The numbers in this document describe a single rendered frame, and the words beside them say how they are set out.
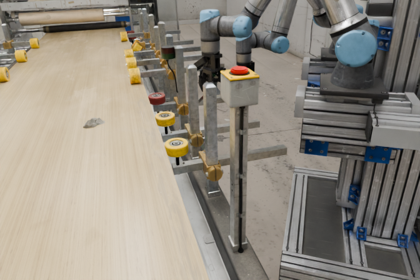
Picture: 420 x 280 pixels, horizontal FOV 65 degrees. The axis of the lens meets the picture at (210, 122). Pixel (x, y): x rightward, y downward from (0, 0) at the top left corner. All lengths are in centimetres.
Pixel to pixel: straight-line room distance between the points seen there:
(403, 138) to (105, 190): 94
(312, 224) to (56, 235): 135
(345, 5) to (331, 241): 114
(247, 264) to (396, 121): 68
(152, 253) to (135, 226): 10
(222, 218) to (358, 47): 68
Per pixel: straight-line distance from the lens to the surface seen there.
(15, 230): 92
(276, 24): 153
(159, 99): 155
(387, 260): 182
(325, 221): 192
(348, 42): 110
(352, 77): 127
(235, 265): 98
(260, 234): 209
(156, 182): 94
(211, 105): 103
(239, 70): 74
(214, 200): 119
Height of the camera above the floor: 143
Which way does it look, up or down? 25 degrees down
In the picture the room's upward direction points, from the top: 2 degrees counter-clockwise
